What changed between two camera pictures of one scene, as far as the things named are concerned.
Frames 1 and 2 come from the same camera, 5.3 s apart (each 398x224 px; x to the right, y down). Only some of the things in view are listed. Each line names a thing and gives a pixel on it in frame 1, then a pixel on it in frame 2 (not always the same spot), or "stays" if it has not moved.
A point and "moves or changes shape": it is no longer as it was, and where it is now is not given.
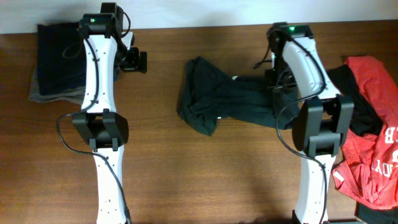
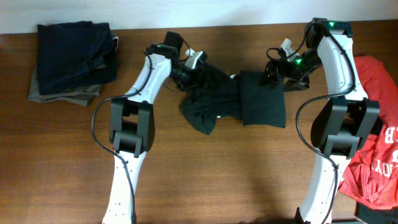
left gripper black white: (134, 65) to (182, 84)
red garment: (367, 171) stays
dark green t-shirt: (208, 93) moves or changes shape
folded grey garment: (76, 95) stays
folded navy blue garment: (61, 57) stays
